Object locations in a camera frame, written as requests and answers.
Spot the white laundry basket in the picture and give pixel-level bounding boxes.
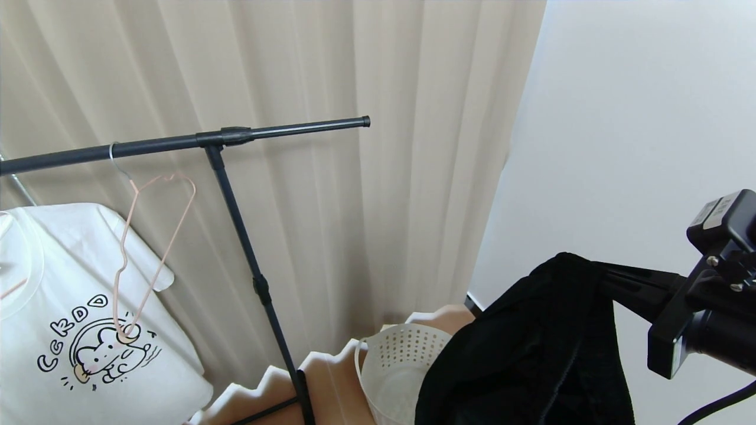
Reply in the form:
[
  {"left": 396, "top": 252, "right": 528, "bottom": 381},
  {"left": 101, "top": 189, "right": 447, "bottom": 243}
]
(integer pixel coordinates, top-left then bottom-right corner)
[{"left": 354, "top": 323, "right": 455, "bottom": 425}]

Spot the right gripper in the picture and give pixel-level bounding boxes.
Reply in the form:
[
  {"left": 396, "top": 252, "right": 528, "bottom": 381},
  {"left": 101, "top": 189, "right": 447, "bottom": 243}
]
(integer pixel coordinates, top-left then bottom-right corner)
[{"left": 648, "top": 269, "right": 756, "bottom": 380}]

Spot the black garment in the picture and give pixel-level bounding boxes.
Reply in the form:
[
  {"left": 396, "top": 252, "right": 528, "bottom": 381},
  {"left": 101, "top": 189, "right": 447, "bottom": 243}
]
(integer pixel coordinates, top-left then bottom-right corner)
[{"left": 415, "top": 253, "right": 636, "bottom": 425}]

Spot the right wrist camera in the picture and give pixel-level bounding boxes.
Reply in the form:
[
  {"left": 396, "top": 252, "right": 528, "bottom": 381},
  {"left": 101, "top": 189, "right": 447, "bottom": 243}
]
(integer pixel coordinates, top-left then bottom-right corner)
[{"left": 687, "top": 189, "right": 756, "bottom": 294}]

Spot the black clothes rack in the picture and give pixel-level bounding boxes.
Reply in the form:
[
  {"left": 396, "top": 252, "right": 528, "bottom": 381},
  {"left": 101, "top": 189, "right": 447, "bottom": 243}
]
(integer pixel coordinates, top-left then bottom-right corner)
[{"left": 0, "top": 116, "right": 372, "bottom": 425}]

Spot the pink clothes hanger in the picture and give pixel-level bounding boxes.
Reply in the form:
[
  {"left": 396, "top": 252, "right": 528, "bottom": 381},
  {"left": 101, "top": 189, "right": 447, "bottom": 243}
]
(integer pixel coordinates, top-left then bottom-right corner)
[
  {"left": 109, "top": 142, "right": 197, "bottom": 344},
  {"left": 0, "top": 276, "right": 28, "bottom": 300}
]

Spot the white printed t-shirt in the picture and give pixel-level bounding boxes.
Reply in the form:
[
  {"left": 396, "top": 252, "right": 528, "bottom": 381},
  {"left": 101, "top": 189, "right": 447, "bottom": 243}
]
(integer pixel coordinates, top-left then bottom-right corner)
[{"left": 0, "top": 204, "right": 214, "bottom": 425}]

